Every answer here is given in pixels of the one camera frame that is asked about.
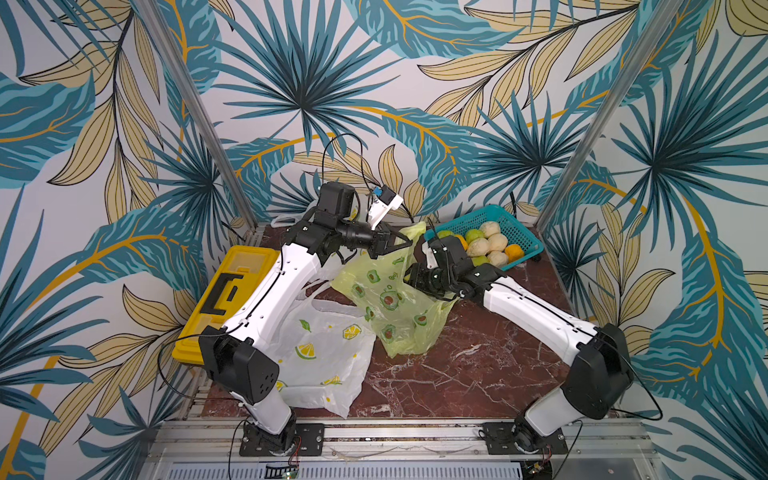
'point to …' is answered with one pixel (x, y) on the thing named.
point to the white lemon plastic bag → (323, 351)
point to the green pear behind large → (445, 233)
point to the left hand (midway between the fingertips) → (408, 246)
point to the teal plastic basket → (514, 232)
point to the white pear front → (497, 258)
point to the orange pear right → (514, 252)
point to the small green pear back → (474, 234)
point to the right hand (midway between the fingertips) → (405, 278)
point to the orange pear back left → (462, 240)
